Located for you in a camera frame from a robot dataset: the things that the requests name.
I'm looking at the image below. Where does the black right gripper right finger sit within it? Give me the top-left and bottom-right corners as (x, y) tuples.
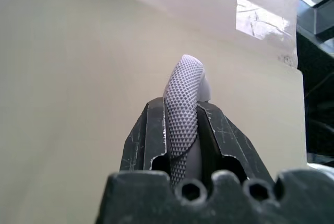
(197, 101), (275, 183)

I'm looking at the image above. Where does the clear tape patch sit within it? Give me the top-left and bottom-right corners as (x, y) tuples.
(235, 0), (299, 44)

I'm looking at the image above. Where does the white shoebox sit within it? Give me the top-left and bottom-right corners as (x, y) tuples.
(71, 0), (299, 69)

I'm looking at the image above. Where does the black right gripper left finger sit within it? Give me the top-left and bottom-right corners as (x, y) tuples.
(120, 97), (171, 174)

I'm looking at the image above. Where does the dark metal frame beam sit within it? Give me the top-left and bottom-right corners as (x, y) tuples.
(296, 0), (334, 42)

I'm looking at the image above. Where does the white textured rubber strip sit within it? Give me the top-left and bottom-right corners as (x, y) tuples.
(162, 54), (212, 186)

